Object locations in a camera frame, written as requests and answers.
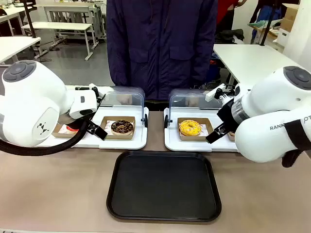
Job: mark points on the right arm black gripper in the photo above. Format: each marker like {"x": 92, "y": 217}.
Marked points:
{"x": 227, "y": 114}

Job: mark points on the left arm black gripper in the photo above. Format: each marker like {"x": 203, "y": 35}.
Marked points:
{"x": 73, "y": 119}

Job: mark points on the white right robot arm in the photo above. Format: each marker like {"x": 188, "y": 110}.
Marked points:
{"x": 267, "y": 116}

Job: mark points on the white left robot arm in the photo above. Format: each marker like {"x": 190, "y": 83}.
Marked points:
{"x": 31, "y": 97}

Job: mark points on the brown cardboard donut box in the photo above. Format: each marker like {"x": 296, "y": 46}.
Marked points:
{"x": 58, "y": 132}
{"x": 107, "y": 123}
{"x": 206, "y": 123}

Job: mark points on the chocolate sprinkled donut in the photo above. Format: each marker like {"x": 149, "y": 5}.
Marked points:
{"x": 122, "y": 127}

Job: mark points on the yellow glazed donut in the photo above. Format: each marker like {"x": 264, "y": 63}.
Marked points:
{"x": 189, "y": 128}

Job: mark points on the red glazed donut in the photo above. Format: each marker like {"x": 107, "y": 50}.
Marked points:
{"x": 72, "y": 128}

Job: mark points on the black plastic serving tray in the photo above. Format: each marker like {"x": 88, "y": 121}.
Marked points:
{"x": 164, "y": 187}

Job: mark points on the white display case base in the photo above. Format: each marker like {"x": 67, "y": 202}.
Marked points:
{"x": 121, "y": 143}
{"x": 184, "y": 145}

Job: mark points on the clear display case cover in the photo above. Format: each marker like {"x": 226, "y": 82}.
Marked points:
{"x": 126, "y": 99}
{"x": 189, "y": 102}

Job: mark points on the large white table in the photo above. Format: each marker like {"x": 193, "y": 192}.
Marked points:
{"x": 250, "y": 60}

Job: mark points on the black bag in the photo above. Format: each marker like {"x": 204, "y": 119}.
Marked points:
{"x": 229, "y": 36}

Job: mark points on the person in navy jacket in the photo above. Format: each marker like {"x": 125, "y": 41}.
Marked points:
{"x": 160, "y": 46}

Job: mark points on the white bench table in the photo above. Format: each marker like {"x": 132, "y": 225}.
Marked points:
{"x": 60, "y": 26}

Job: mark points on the white table with black stand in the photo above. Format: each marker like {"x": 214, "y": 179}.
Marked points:
{"x": 14, "y": 46}

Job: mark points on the green sheet stack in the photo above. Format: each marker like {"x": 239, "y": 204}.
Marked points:
{"x": 257, "y": 24}

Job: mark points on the white storage box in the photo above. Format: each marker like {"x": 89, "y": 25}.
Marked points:
{"x": 283, "y": 36}

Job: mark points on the black slanted pole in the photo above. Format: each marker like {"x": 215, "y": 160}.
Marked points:
{"x": 268, "y": 24}

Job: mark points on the person in red top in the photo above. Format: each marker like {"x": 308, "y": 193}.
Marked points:
{"x": 226, "y": 9}

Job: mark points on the black monitor stand pole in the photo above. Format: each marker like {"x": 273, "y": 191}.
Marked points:
{"x": 30, "y": 21}

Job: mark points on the person in dark blue clothes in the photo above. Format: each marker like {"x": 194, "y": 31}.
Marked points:
{"x": 266, "y": 11}

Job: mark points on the white desk with dark underside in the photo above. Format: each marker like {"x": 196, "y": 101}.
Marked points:
{"x": 11, "y": 19}

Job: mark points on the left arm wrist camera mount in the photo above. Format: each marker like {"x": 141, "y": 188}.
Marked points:
{"x": 93, "y": 93}

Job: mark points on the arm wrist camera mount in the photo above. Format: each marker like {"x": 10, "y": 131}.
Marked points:
{"x": 93, "y": 93}
{"x": 216, "y": 93}

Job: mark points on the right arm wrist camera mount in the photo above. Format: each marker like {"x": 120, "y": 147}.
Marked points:
{"x": 216, "y": 93}

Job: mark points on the white slatted frame table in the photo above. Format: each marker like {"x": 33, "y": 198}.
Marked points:
{"x": 73, "y": 12}

